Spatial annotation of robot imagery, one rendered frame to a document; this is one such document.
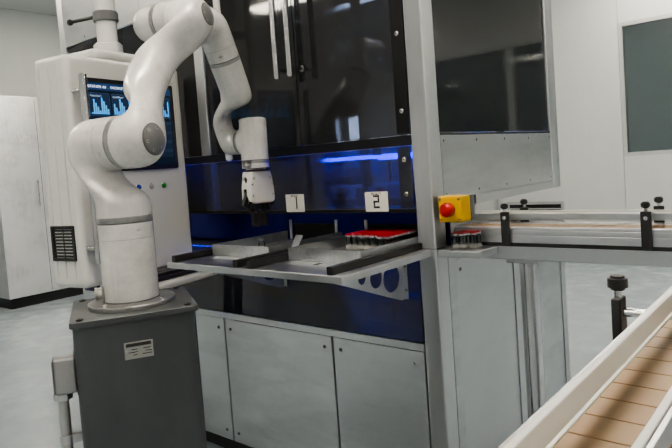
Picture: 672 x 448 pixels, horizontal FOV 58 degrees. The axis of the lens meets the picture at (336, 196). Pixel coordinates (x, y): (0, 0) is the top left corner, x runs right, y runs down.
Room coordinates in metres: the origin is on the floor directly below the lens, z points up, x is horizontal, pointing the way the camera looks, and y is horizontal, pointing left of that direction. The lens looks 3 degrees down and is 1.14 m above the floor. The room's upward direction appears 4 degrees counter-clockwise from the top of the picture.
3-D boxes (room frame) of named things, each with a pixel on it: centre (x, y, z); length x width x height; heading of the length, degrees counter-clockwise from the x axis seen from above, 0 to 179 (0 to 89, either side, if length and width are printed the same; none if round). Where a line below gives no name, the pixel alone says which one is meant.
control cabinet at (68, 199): (2.17, 0.77, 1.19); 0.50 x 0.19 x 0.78; 150
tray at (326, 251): (1.74, -0.06, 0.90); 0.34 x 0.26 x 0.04; 140
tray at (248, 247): (1.96, 0.20, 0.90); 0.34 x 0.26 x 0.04; 140
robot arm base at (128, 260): (1.36, 0.48, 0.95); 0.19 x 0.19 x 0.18
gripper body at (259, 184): (1.87, 0.24, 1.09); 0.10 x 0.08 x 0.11; 140
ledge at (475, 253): (1.70, -0.37, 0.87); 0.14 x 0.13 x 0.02; 140
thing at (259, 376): (2.73, 0.20, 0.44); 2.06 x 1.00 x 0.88; 50
